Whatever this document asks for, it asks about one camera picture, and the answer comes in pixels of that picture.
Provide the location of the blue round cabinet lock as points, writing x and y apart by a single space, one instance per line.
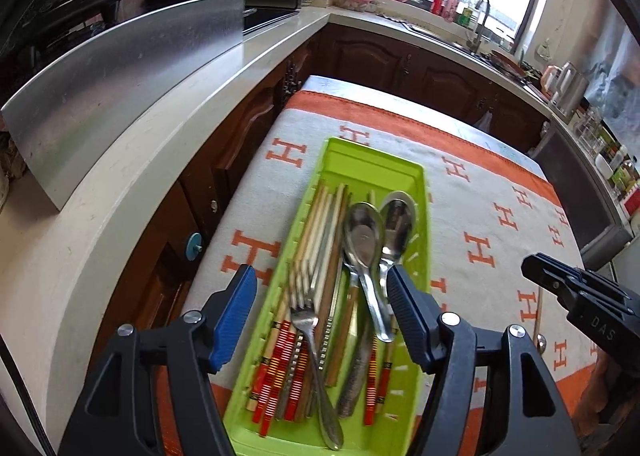
192 246

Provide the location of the metal fork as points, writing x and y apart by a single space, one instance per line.
305 316

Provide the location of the white kitchen countertop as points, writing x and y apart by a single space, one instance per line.
150 160

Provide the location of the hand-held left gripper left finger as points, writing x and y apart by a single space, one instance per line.
232 321

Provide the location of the wide steel spoon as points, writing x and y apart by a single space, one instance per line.
365 236

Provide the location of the stainless steel splash sheet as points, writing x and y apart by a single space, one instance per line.
125 70

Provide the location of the clear plastic bag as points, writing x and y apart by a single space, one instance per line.
482 123

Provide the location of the clear food container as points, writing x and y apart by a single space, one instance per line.
355 0

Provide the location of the pile of assorted chopsticks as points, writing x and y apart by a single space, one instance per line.
320 226

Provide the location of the steel faucet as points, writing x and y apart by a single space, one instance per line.
482 5

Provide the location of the steel electric kettle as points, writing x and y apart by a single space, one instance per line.
570 90

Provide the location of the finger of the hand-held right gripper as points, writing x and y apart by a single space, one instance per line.
545 278
590 281

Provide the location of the green plastic tray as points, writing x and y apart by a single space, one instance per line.
370 170

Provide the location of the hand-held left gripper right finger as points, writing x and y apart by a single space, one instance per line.
410 321

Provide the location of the green dish soap bottle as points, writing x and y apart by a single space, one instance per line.
467 15

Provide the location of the pink bottle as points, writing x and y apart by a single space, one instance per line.
454 3

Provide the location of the orange patterned towel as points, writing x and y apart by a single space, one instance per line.
480 216

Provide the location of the black gas stove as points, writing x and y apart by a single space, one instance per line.
265 18

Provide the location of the small metal spoon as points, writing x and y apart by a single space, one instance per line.
357 376

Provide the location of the steel sink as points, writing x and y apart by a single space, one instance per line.
440 35

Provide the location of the brown wooden cabinets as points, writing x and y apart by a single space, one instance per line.
380 60

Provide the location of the white wall socket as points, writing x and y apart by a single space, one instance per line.
544 49

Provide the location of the red pan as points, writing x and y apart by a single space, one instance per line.
507 63

